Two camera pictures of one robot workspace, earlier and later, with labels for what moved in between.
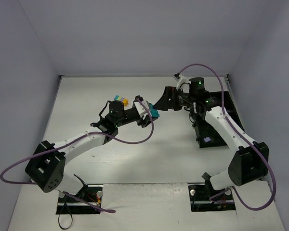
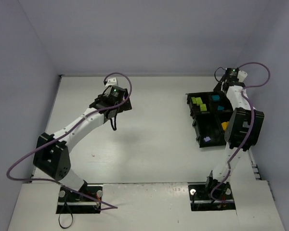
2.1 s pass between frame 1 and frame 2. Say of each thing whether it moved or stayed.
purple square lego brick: stayed
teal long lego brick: moved
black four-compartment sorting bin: stayed
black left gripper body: moved
